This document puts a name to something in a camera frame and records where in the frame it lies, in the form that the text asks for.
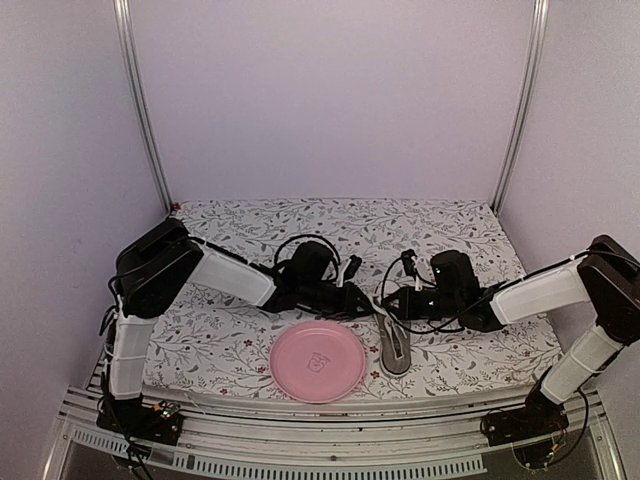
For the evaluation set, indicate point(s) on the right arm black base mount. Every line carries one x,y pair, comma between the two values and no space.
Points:
525,430

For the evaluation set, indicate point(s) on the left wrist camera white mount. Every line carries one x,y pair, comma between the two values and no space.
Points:
347,270

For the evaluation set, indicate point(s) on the front aluminium rail frame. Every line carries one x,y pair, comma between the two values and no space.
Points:
239,438

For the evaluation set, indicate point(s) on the floral patterned table mat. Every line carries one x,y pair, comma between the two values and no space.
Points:
212,343

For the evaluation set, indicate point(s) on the pink round plate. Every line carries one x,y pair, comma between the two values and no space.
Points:
317,362

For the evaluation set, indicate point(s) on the aluminium frame post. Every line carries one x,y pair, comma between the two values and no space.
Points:
526,93
126,36

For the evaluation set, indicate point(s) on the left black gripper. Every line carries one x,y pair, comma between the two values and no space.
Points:
349,308

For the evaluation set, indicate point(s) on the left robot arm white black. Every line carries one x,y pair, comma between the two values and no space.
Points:
152,271

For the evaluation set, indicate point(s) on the grey canvas sneaker white laces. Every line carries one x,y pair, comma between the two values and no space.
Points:
395,350

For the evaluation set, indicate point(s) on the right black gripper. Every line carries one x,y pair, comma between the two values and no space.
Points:
407,310

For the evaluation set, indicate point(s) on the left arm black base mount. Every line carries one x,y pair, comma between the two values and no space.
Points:
134,420

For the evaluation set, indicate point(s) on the left aluminium frame post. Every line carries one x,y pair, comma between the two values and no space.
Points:
126,36

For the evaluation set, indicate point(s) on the right aluminium frame post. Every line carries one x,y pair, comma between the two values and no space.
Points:
526,93

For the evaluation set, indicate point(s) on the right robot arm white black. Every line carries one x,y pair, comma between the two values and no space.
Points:
604,277

